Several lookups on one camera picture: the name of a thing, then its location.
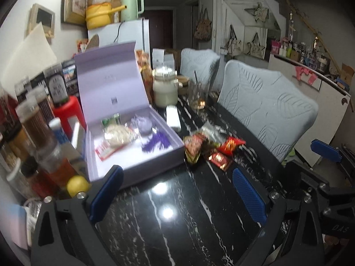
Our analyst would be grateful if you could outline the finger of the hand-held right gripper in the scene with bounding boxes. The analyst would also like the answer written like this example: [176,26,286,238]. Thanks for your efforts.
[286,160,355,209]
[311,139,355,174]

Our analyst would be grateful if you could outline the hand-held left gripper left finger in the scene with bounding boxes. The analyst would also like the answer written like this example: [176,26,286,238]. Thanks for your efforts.
[30,165,124,266]

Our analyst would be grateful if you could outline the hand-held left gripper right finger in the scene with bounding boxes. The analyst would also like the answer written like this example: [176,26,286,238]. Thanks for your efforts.
[232,168,325,266]

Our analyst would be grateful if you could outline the red white snack packet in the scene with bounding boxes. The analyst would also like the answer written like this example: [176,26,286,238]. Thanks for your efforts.
[94,141,120,161]

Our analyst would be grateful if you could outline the cream cord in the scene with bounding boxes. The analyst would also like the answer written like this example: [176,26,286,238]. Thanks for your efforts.
[104,124,139,146]

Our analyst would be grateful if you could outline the purple tassel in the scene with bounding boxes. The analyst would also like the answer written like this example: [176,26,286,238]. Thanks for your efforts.
[141,133,171,153]

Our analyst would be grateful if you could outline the patterned orange pouch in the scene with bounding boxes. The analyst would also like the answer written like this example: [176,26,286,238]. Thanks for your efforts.
[183,134,207,164]

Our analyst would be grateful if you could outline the lavender gift box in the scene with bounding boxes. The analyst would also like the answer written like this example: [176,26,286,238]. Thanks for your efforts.
[73,41,186,190]

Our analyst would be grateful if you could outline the person's right hand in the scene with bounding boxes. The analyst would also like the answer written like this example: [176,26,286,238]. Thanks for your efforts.
[324,234,355,255]

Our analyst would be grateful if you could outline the lemon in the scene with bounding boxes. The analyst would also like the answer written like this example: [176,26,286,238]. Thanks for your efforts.
[67,175,90,197]

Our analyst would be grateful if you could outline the orange liquid jar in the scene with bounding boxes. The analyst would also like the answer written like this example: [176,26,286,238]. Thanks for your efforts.
[37,144,84,197]

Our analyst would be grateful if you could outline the slim white box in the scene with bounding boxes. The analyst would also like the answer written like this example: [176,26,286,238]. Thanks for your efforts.
[71,122,82,149]

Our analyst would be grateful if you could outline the black-lid jar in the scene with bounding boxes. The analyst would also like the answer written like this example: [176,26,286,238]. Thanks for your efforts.
[21,156,56,197]

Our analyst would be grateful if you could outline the blue tube with white cap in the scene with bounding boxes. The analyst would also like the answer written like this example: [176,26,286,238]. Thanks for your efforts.
[48,117,70,146]

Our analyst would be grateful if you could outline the large leaf-pattern chair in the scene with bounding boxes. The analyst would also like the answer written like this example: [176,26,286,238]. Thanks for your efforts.
[217,59,319,163]

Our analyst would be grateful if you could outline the pink cloth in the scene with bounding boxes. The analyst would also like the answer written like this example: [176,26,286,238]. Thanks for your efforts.
[295,66,318,85]

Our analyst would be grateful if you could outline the red container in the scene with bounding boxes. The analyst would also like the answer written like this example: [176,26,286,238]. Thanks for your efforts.
[53,96,86,136]

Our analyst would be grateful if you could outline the brown powder jar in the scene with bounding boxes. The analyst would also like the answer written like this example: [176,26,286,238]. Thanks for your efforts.
[15,98,56,151]

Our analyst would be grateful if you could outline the row of bottles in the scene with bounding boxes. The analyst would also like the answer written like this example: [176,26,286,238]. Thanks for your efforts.
[270,37,332,71]

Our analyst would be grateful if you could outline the yellow content jar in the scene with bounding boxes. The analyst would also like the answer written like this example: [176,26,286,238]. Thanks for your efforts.
[6,127,31,164]

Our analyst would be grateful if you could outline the long white box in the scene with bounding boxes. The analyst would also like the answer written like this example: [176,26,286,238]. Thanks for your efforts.
[166,105,182,133]

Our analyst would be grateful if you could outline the dark-label clear jar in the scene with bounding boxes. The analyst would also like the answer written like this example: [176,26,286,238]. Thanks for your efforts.
[26,86,54,119]

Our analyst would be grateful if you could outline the drinking glass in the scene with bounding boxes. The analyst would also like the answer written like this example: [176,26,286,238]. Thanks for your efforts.
[189,80,210,111]

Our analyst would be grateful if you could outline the dark jar with label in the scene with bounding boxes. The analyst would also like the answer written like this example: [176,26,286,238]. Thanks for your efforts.
[46,70,70,108]

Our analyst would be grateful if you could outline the cream ceramic jar with lid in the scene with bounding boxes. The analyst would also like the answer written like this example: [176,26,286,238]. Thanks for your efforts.
[152,66,178,108]

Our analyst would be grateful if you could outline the wide canvas tote bag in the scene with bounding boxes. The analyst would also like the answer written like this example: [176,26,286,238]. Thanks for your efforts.
[247,32,268,59]

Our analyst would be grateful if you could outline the black boxes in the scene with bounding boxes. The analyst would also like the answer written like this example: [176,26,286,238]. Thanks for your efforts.
[61,59,79,95]

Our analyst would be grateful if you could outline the red content jar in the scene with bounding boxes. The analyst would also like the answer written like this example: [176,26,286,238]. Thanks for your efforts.
[0,89,21,133]

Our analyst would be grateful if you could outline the brown wooden bowl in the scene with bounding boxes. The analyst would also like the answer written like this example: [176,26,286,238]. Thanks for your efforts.
[177,75,189,95]

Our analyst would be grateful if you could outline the orange snack bags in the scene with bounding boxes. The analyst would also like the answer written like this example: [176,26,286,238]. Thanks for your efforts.
[135,50,154,103]

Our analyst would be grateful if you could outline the small clear-lid jar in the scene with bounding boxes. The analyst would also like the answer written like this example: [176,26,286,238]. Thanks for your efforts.
[14,76,34,103]

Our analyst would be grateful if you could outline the small canvas tote bag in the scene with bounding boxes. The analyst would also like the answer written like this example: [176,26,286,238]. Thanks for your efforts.
[226,25,243,56]

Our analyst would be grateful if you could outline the small leaf-pattern chair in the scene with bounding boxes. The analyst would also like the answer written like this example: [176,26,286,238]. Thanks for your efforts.
[180,48,221,90]

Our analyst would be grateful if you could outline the white carton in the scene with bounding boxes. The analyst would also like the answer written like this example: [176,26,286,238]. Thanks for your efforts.
[152,48,175,70]

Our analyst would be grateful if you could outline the red snack pack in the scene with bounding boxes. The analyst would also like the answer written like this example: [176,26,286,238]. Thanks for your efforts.
[76,38,89,53]

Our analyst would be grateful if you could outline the woven fan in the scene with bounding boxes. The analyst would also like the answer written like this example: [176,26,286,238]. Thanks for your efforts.
[87,33,101,51]

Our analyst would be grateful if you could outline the star-shaped bag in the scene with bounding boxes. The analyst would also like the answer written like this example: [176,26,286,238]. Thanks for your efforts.
[244,2,269,23]

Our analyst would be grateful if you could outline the white foam board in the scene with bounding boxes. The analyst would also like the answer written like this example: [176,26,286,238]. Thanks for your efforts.
[0,22,57,86]

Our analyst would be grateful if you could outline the white mini fridge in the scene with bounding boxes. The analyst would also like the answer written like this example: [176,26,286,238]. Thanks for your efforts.
[87,19,150,61]

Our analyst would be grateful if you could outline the brown patterned bag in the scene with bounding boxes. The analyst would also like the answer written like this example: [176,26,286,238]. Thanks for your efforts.
[193,7,213,41]

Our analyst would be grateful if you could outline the dark brown door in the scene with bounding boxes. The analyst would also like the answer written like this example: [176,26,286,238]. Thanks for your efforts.
[144,9,174,49]

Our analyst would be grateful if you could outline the yellow pot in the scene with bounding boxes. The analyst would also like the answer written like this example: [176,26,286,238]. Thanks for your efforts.
[85,2,124,29]

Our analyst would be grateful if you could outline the green electric kettle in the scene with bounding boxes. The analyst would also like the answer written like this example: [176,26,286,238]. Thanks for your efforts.
[121,0,145,22]

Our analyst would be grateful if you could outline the framed picture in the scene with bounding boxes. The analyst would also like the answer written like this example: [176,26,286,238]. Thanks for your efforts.
[61,0,90,27]

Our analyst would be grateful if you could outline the black kettle cable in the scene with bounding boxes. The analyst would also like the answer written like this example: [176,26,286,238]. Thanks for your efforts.
[114,21,124,45]

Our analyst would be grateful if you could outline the beige wall panel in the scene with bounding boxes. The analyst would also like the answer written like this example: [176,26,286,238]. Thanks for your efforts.
[26,3,56,45]

